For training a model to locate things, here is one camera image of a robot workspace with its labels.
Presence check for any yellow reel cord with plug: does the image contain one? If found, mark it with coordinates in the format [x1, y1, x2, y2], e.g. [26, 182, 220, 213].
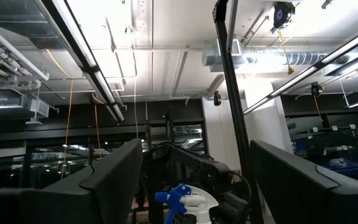
[277, 28, 295, 75]

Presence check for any black ceiling cable reel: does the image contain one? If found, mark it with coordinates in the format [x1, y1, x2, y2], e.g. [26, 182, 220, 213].
[273, 1, 295, 29]
[310, 82, 323, 96]
[213, 90, 223, 107]

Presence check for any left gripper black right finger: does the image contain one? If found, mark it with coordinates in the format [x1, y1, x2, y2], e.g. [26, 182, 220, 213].
[249, 139, 358, 224]

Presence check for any silver round ventilation duct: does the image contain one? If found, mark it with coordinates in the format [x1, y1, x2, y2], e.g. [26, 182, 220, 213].
[201, 45, 334, 75]

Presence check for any metal shelving with blue bins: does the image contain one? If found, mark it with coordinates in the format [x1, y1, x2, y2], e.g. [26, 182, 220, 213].
[287, 124, 358, 187]

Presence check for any grey ceiling air unit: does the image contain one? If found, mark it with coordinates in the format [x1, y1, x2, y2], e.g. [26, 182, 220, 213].
[0, 89, 50, 119]

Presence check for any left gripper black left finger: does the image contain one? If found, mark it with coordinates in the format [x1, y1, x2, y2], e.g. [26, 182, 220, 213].
[0, 138, 144, 224]

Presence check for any orange reel cord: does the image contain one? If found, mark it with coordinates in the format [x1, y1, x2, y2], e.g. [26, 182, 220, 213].
[313, 95, 323, 122]

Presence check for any black aluminium frame post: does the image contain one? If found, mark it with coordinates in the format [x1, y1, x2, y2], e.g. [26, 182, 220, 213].
[212, 0, 257, 224]

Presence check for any white ceiling pipe bundle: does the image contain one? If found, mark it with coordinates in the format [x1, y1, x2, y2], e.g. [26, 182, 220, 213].
[0, 21, 50, 82]

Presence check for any orange hanging power cord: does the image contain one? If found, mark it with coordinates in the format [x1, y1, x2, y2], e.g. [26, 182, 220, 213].
[59, 49, 75, 180]
[91, 92, 103, 159]

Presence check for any white spray bottle blue trigger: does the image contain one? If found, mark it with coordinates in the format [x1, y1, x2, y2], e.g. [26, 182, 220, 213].
[154, 183, 220, 224]

